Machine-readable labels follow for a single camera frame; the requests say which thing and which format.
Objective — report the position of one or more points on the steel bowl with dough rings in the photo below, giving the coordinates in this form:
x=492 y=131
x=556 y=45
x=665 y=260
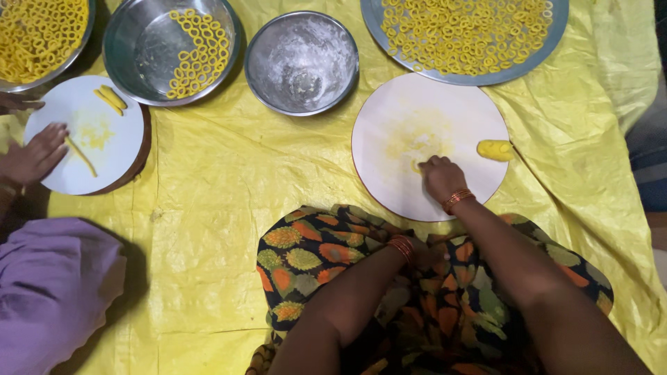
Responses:
x=151 y=57

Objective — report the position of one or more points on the group of yellow dough rings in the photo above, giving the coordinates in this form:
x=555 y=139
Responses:
x=200 y=54

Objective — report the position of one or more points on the large steel plate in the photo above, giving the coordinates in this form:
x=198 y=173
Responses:
x=557 y=31

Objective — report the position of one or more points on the person's right hand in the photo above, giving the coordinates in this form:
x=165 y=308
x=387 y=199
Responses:
x=443 y=178

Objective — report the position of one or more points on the yellow dough lump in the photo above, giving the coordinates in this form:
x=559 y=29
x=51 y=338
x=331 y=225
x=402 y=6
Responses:
x=495 y=150

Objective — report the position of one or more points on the large white round board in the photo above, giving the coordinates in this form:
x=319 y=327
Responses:
x=430 y=147

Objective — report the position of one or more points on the orange bangles on right wrist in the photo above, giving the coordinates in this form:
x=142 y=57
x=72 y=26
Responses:
x=457 y=199

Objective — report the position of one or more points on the short yellow dough stick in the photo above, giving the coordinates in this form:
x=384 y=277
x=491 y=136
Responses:
x=107 y=102
x=113 y=96

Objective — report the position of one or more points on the person's floral patterned dress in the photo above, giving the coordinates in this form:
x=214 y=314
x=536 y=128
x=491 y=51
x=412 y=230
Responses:
x=323 y=260

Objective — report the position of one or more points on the small yellow dough piece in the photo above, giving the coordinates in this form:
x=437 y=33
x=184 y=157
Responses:
x=415 y=167

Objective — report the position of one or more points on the orange bangles on wrist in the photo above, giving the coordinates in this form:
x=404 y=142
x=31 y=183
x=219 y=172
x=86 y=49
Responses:
x=402 y=247
x=457 y=199

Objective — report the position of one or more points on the thin rolled yellow dough strand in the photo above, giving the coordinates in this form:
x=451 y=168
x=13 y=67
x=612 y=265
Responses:
x=82 y=156

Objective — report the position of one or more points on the orange bangles on left wrist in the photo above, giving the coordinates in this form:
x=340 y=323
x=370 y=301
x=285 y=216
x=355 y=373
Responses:
x=402 y=247

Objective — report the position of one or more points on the heap of yellow dough rings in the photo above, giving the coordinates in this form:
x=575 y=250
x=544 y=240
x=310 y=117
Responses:
x=466 y=34

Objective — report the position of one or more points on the person's left hand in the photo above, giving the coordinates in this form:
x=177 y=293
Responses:
x=424 y=255

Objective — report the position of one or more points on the steel plate at corner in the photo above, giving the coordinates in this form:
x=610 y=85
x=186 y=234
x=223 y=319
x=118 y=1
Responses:
x=78 y=49

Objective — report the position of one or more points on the yellow plastic sheet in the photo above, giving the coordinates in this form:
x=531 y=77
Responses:
x=219 y=208

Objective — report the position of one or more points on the pile of yellow dough rings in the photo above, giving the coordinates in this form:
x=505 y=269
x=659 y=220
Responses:
x=39 y=36

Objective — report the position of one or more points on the person's right fingers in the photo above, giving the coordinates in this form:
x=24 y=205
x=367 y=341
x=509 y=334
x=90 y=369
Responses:
x=429 y=164

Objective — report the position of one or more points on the floured empty steel bowl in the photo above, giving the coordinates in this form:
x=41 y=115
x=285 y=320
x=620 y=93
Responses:
x=301 y=63

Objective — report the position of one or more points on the small white round board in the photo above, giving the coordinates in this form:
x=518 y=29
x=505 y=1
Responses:
x=99 y=146

